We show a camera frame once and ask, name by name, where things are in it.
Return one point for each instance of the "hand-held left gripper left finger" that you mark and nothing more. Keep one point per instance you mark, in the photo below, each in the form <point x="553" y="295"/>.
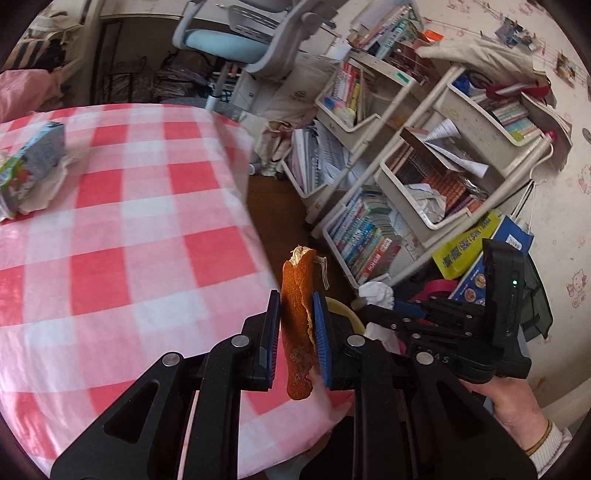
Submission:
<point x="272" y="341"/>

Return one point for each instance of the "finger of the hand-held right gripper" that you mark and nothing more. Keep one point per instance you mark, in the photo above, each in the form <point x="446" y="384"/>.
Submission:
<point x="415" y="308"/>
<point x="385" y="318"/>

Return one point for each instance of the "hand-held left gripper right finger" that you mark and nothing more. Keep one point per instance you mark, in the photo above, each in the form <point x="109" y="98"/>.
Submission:
<point x="322" y="341"/>

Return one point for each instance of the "beige trash bin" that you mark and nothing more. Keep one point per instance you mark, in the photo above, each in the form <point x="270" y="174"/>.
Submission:
<point x="344" y="311"/>

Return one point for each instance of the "large orange peel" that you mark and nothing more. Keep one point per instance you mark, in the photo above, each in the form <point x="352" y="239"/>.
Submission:
<point x="295" y="304"/>

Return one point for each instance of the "milk carton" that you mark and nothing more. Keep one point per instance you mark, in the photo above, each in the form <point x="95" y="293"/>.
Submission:
<point x="30" y="161"/>

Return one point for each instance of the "person's right forearm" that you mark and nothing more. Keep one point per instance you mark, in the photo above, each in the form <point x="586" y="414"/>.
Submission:
<point x="547" y="441"/>

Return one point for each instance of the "person's right hand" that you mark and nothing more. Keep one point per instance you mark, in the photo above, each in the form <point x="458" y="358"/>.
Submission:
<point x="512" y="406"/>

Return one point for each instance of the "blue paper bag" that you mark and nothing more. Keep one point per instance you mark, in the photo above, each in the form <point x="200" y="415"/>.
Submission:
<point x="489" y="267"/>

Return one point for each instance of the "yellow box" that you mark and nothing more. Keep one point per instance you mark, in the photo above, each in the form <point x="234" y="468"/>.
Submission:
<point x="466" y="249"/>

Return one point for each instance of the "white book cart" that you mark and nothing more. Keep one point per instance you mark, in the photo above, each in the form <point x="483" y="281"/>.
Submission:
<point x="341" y="120"/>
<point x="443" y="184"/>

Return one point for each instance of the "red checkered tablecloth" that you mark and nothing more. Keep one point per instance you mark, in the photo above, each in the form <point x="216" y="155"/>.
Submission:
<point x="129" y="221"/>

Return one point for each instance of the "white tote bag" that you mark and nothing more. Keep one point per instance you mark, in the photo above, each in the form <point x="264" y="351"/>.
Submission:
<point x="291" y="106"/>

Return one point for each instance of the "beige cloth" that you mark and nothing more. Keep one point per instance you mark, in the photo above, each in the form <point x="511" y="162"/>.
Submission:
<point x="480" y="57"/>

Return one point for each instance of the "black plastic bag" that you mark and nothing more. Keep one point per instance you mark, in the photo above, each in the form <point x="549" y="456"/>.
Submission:
<point x="182" y="78"/>

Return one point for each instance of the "grey blue desk chair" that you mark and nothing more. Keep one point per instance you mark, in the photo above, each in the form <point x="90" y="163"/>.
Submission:
<point x="231" y="41"/>

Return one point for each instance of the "white desk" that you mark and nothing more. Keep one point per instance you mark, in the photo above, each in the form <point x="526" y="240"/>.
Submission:
<point x="138" y="16"/>

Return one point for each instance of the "pink blanket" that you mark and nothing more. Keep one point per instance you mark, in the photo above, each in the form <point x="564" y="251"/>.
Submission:
<point x="25" y="90"/>

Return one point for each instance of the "striped pillow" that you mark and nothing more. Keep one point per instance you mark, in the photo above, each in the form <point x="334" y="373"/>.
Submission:
<point x="25" y="48"/>

